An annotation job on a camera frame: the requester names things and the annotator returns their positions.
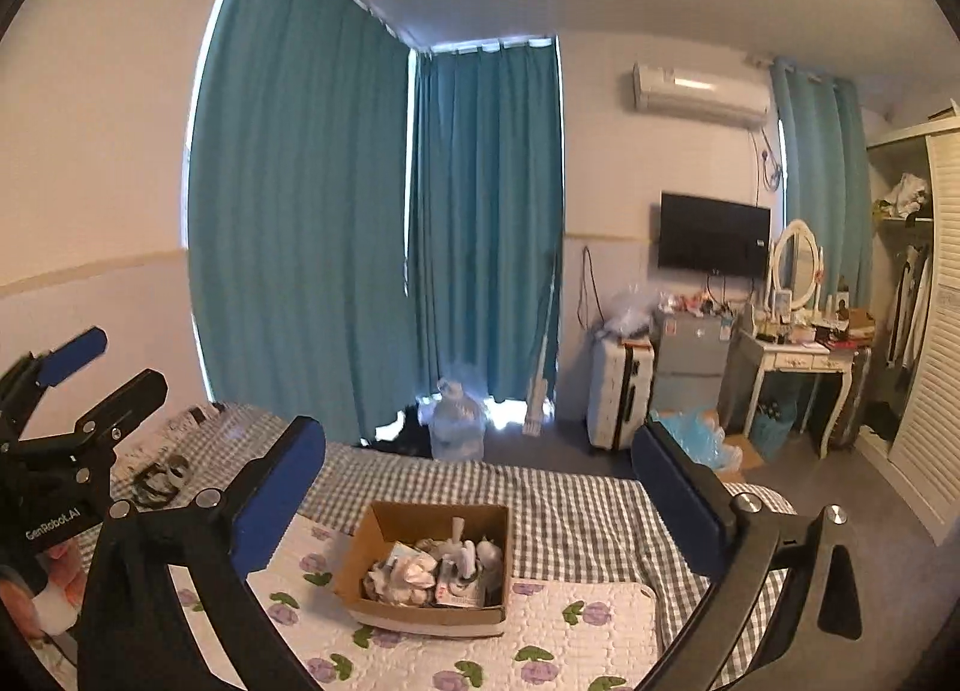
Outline blue plastic bag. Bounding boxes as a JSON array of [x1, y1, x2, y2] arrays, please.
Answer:
[[651, 409, 745, 476]]

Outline grey checked bed sheet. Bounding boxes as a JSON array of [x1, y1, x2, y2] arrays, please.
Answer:
[[75, 401, 800, 691]]

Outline white mop pole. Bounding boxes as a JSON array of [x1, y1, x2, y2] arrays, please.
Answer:
[[523, 269, 561, 438]]

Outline folded clothes on shelf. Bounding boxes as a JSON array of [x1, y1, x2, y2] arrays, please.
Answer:
[[880, 172, 932, 221]]

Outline floral quilted blanket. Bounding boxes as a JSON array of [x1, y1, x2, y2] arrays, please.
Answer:
[[161, 513, 662, 691]]

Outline wide teal curtain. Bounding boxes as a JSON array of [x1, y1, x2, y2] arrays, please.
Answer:
[[186, 0, 419, 446]]

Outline oval white vanity mirror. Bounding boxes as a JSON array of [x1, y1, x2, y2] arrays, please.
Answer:
[[768, 219, 824, 315]]

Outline cardboard box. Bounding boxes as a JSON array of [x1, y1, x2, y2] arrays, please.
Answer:
[[331, 500, 514, 639]]

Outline narrow teal corner curtain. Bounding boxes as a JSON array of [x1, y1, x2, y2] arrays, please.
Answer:
[[408, 34, 565, 423]]

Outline black wall television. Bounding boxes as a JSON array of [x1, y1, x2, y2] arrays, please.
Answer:
[[658, 191, 773, 280]]

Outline clear plastic bag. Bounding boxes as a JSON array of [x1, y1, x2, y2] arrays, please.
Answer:
[[602, 284, 662, 341]]

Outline white louvred wardrobe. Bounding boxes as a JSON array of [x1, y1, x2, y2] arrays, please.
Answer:
[[862, 116, 960, 551]]

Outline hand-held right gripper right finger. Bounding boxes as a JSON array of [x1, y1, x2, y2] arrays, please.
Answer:
[[631, 422, 865, 691]]

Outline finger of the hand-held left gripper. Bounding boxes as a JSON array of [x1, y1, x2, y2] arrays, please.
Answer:
[[0, 326, 110, 399], [15, 369, 170, 471]]

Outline white sock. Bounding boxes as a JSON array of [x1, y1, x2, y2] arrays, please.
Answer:
[[442, 516, 505, 588]]

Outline white tissue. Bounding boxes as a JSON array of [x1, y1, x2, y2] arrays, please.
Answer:
[[364, 543, 441, 607]]

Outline black wall cable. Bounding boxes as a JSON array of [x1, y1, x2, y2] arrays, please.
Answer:
[[576, 244, 602, 330]]

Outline white suitcase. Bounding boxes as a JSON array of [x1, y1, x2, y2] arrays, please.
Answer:
[[588, 337, 659, 453]]

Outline teal curtain beside wardrobe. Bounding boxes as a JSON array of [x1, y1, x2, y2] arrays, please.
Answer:
[[771, 56, 875, 311]]

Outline hanging clothes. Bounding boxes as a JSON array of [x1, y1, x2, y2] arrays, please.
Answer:
[[883, 243, 936, 371]]

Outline clear water jug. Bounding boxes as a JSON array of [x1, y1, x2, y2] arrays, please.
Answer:
[[428, 375, 490, 462]]

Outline small grey fridge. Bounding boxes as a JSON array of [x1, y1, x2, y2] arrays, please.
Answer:
[[651, 307, 741, 423]]

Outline white vanity table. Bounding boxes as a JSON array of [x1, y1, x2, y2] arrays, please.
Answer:
[[738, 314, 876, 461]]

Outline white air conditioner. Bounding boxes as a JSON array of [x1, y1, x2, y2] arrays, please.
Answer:
[[631, 62, 773, 133]]

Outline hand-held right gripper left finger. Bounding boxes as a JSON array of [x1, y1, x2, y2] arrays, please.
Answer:
[[73, 416, 328, 691]]

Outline black and white hair band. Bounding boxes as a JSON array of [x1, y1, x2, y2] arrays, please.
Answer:
[[130, 458, 190, 510]]

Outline black bag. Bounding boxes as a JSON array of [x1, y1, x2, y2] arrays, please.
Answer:
[[358, 404, 437, 461]]

